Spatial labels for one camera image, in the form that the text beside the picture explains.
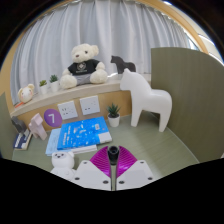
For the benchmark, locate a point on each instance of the light grey curtain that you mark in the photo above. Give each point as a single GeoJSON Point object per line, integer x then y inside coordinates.
{"type": "Point", "coordinates": [116, 26]}

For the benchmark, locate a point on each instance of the light blue book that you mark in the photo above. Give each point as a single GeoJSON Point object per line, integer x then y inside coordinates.
{"type": "Point", "coordinates": [51, 143]}

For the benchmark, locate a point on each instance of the black horse figurine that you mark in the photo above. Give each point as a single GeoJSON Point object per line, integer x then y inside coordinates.
{"type": "Point", "coordinates": [121, 65]}

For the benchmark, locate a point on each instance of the round purple number sign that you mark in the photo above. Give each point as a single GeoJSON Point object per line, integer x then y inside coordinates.
{"type": "Point", "coordinates": [52, 118]}

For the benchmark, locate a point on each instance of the beige window ledge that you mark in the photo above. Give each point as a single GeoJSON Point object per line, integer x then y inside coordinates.
{"type": "Point", "coordinates": [66, 95]}

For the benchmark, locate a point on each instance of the white wall socket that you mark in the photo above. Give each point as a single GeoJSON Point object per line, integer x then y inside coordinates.
{"type": "Point", "coordinates": [90, 105]}
{"type": "Point", "coordinates": [67, 110]}

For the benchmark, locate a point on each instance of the bright blue book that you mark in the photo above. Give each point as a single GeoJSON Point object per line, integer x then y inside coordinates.
{"type": "Point", "coordinates": [83, 133]}

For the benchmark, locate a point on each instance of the small black charger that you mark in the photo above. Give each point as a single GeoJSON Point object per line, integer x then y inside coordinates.
{"type": "Point", "coordinates": [113, 154]}

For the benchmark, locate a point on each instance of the round cream orange plush toy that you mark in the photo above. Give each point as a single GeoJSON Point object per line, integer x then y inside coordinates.
{"type": "Point", "coordinates": [26, 94]}

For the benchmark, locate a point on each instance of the small potted plant white pot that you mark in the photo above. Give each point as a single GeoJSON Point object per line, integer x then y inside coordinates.
{"type": "Point", "coordinates": [54, 86]}
{"type": "Point", "coordinates": [113, 120]}
{"type": "Point", "coordinates": [43, 89]}

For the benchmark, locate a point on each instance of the white bear-shaped power strip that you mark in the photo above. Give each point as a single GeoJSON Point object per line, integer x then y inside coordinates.
{"type": "Point", "coordinates": [63, 163]}

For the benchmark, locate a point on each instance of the cream teddy bear black shirt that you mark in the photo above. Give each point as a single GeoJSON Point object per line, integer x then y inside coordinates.
{"type": "Point", "coordinates": [83, 66]}

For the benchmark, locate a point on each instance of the green partition panel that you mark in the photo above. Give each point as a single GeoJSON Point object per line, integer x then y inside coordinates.
{"type": "Point", "coordinates": [6, 133]}
{"type": "Point", "coordinates": [193, 100]}

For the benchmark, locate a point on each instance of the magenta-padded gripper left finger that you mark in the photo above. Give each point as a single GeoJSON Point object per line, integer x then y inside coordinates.
{"type": "Point", "coordinates": [91, 175]}

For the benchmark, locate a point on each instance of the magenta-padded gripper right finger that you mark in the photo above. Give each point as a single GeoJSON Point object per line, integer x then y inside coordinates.
{"type": "Point", "coordinates": [136, 175]}

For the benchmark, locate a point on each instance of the large white horse figurine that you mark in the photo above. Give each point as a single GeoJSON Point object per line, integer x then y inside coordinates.
{"type": "Point", "coordinates": [150, 98]}

